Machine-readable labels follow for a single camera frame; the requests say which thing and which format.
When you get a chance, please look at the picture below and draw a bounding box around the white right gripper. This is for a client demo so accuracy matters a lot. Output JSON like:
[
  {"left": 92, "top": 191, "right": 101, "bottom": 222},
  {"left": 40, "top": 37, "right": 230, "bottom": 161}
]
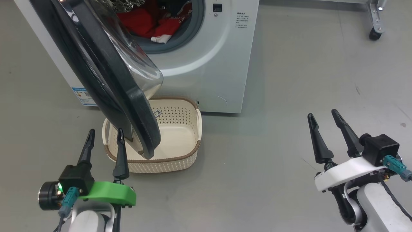
[{"left": 307, "top": 109, "right": 387, "bottom": 193}]

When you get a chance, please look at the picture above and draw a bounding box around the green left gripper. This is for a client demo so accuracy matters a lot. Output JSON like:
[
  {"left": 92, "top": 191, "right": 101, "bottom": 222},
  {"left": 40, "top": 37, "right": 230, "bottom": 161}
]
[{"left": 77, "top": 128, "right": 137, "bottom": 207}]

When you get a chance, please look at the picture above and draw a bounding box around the black washing machine door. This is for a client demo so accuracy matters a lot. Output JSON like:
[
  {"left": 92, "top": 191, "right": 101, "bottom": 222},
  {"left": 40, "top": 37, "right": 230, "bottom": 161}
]
[{"left": 29, "top": 0, "right": 164, "bottom": 160}]

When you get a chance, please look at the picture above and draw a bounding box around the red garment white ribbed cuff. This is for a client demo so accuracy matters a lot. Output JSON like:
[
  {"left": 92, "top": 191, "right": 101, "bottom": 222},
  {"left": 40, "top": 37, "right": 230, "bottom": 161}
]
[{"left": 151, "top": 1, "right": 193, "bottom": 44}]

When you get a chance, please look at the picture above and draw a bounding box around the cream perforated laundry basket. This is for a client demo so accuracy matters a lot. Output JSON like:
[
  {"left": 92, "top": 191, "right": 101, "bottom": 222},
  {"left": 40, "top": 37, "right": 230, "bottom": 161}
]
[{"left": 102, "top": 97, "right": 202, "bottom": 174}]

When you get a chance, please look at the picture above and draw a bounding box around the white front-load washing machine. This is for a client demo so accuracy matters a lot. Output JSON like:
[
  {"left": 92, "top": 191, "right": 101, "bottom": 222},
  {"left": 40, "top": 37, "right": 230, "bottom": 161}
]
[{"left": 14, "top": 0, "right": 260, "bottom": 114}]

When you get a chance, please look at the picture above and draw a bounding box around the blue energy label sticker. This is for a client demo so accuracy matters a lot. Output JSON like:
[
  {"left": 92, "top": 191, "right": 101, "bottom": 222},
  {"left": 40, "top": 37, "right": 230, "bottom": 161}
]
[{"left": 71, "top": 87, "right": 98, "bottom": 107}]

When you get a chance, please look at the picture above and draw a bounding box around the grey metal stand leg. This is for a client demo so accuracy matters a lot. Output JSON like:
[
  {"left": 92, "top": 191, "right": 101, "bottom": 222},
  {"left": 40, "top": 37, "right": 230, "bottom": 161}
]
[{"left": 368, "top": 0, "right": 387, "bottom": 33}]

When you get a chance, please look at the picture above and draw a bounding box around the teal plug left camera cable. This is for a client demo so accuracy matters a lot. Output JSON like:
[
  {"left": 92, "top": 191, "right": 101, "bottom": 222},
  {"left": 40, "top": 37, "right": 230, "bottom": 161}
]
[{"left": 55, "top": 186, "right": 80, "bottom": 232}]

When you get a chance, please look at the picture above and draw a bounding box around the teal plug camera cable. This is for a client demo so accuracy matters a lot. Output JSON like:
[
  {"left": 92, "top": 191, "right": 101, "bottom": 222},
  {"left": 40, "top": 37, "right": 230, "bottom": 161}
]
[
  {"left": 382, "top": 155, "right": 412, "bottom": 181},
  {"left": 55, "top": 186, "right": 80, "bottom": 232}
]

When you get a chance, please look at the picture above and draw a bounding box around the teal plug right camera cable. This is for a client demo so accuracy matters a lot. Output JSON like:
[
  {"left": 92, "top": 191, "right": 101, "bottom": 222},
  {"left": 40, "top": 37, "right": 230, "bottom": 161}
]
[{"left": 382, "top": 155, "right": 412, "bottom": 181}]

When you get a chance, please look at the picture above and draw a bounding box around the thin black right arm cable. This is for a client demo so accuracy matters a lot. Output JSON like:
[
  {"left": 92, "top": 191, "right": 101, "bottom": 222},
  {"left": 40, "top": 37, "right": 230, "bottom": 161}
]
[{"left": 380, "top": 180, "right": 412, "bottom": 223}]

